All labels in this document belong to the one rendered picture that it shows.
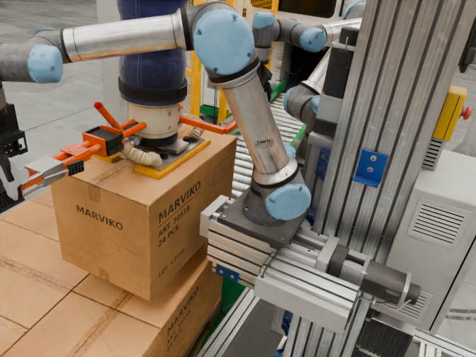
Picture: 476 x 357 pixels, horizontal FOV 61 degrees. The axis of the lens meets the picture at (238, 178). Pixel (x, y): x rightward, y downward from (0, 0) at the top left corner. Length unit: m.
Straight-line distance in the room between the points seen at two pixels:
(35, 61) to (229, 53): 0.38
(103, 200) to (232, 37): 0.71
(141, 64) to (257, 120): 0.51
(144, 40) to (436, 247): 0.94
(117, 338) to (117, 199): 0.52
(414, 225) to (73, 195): 1.05
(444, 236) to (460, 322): 1.55
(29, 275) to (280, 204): 1.15
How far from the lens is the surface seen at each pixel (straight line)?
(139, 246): 1.32
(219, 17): 0.82
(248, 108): 0.89
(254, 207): 1.19
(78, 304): 1.67
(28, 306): 1.71
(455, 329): 2.71
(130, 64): 1.32
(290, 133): 3.10
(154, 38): 0.98
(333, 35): 1.47
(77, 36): 1.01
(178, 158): 1.41
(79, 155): 1.18
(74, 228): 1.50
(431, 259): 1.29
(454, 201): 1.20
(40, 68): 0.90
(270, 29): 1.46
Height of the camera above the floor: 1.75
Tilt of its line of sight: 30 degrees down
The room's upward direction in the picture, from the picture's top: 6 degrees clockwise
